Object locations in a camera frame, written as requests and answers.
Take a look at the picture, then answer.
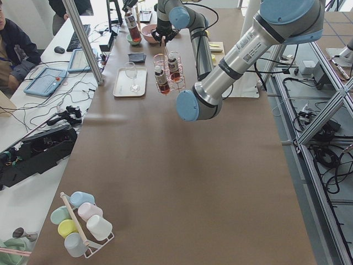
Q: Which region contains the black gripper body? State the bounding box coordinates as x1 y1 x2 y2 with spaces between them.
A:
151 26 177 46

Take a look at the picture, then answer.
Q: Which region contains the tea bottle white cap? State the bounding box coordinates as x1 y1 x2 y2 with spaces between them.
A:
124 8 141 40
168 53 180 82
154 65 170 95

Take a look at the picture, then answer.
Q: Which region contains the copper wire bottle basket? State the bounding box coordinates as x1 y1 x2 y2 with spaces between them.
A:
153 46 185 94

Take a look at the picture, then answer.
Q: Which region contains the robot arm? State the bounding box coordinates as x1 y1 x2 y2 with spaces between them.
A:
153 1 325 121
152 1 213 81

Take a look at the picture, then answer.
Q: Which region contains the pink bowl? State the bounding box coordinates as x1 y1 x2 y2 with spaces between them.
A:
141 24 158 44

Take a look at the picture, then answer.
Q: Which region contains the wooden cup tree stand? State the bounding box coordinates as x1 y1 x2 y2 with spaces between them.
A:
129 0 145 31

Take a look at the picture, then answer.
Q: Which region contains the green ceramic bowl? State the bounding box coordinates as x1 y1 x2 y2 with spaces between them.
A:
126 34 141 46

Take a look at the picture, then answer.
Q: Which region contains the grey folded cloth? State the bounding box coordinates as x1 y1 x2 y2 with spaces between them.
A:
128 52 146 63

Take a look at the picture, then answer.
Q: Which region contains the clear wine glass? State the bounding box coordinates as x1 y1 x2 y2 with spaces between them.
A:
124 62 140 92

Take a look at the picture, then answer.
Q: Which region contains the bamboo cutting board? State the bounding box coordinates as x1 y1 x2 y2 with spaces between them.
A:
208 42 224 53

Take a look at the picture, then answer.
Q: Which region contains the cream rabbit tray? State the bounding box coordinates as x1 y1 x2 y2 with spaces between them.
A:
113 66 147 97

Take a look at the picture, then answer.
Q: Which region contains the black keyboard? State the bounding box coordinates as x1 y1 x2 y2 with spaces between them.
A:
66 24 90 52

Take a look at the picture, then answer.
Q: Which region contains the blue teach pendant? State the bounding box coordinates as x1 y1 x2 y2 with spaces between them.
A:
24 67 67 97
67 49 91 73

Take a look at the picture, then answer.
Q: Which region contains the black computer mouse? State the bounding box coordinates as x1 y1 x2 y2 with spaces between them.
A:
54 46 66 54

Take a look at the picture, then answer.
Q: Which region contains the seated person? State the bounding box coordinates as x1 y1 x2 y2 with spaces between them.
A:
1 11 41 98

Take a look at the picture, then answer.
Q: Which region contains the pink cup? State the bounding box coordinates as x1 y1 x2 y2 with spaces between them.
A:
77 202 103 222

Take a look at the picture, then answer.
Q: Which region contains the white cup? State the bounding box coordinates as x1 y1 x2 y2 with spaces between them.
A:
86 215 113 241

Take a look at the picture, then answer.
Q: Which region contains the green cup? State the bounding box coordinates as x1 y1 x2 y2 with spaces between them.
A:
50 205 71 225

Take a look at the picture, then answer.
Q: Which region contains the yellow cup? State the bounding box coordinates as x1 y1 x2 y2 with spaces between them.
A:
57 219 78 239

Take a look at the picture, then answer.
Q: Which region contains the white cup rack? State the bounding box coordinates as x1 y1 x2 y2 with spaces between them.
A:
60 192 114 259

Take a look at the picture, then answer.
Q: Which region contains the light blue cup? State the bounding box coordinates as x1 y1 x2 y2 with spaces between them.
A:
64 232 87 258

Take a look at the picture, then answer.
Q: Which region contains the aluminium frame post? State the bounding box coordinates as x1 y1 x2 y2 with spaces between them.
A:
62 0 104 85

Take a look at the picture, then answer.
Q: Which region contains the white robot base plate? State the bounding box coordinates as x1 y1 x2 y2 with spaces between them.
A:
222 72 259 98

